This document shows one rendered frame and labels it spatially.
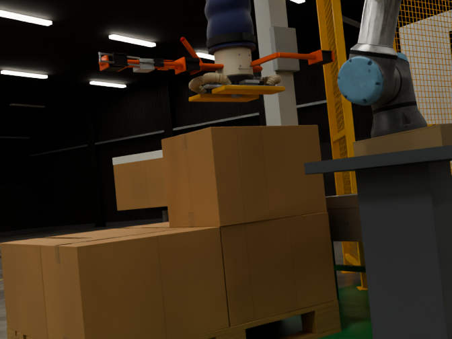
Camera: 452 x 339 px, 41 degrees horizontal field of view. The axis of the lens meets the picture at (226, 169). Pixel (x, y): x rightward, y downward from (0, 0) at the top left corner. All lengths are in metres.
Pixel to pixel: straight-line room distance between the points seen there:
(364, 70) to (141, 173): 2.76
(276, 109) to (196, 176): 1.77
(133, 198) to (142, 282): 2.30
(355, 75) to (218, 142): 0.72
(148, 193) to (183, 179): 1.81
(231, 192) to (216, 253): 0.25
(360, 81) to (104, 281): 1.10
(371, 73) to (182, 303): 1.09
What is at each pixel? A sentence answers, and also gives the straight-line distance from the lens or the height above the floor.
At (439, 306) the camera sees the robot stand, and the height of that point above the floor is 0.25.
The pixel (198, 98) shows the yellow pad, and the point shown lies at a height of 1.11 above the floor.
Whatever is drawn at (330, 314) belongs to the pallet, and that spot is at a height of 0.09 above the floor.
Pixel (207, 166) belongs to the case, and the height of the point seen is 0.79.
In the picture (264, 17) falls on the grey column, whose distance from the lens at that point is 4.35.
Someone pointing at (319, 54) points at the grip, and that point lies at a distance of 2.76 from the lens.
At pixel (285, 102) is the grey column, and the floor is 1.25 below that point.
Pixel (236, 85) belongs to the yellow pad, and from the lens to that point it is 2.61.
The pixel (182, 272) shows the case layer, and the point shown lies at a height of 0.39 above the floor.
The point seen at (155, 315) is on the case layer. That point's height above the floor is 0.25.
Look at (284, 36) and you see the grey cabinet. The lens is 4.27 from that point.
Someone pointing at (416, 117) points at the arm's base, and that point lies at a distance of 2.13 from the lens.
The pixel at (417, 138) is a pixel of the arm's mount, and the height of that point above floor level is 0.78.
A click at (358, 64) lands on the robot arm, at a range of 1.95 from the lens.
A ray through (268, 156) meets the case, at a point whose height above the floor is 0.81.
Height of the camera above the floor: 0.68
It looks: 2 degrees up
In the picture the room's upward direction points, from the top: 6 degrees counter-clockwise
